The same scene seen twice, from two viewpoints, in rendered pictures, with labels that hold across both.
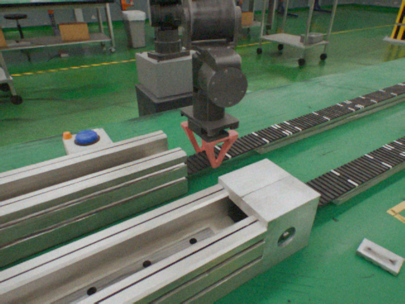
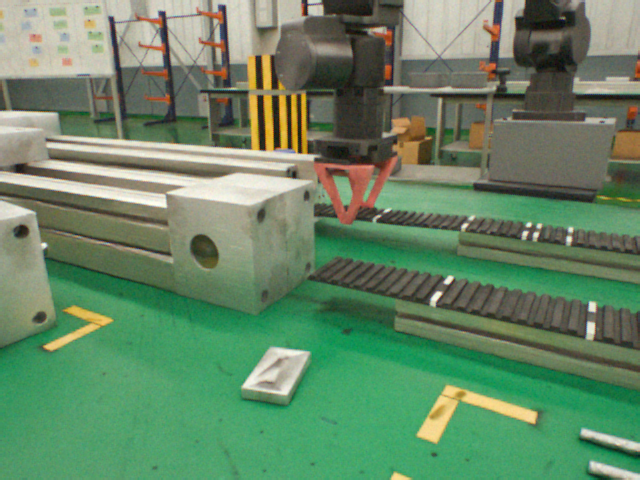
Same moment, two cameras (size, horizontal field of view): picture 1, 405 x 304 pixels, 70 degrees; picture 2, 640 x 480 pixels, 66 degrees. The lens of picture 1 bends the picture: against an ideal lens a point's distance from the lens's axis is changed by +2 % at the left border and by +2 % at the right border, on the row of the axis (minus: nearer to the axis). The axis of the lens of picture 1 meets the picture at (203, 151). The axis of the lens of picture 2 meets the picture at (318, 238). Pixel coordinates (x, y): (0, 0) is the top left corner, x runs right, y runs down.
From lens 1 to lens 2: 0.54 m
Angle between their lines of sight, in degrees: 56
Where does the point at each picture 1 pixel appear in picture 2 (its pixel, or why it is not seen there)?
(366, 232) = (344, 364)
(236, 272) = (143, 254)
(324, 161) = not seen: hidden behind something
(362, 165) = (528, 301)
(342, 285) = (190, 348)
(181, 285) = (88, 213)
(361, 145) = not seen: outside the picture
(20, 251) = not seen: hidden behind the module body
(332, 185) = (399, 283)
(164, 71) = (507, 135)
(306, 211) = (228, 224)
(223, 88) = (287, 60)
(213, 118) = (340, 133)
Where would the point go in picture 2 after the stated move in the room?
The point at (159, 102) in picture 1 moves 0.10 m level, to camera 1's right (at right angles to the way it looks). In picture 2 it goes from (479, 183) to (525, 194)
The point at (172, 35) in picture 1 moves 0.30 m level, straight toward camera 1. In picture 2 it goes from (550, 80) to (428, 84)
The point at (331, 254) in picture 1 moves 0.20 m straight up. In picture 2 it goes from (250, 335) to (233, 58)
